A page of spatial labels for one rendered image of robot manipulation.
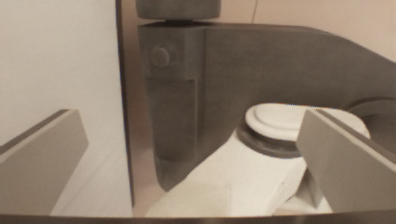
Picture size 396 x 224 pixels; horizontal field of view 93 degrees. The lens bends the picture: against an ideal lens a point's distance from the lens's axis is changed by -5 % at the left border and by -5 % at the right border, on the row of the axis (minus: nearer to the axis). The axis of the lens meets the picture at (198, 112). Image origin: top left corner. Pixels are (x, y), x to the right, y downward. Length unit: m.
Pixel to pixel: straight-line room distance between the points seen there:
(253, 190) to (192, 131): 0.28
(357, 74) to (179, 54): 0.38
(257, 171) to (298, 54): 0.27
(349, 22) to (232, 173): 0.52
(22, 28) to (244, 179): 0.38
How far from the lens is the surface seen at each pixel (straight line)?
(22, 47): 0.39
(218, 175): 0.30
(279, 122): 0.35
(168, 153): 0.59
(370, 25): 0.71
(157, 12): 0.45
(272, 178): 0.32
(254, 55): 0.46
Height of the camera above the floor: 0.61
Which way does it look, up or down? 60 degrees down
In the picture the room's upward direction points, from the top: 159 degrees counter-clockwise
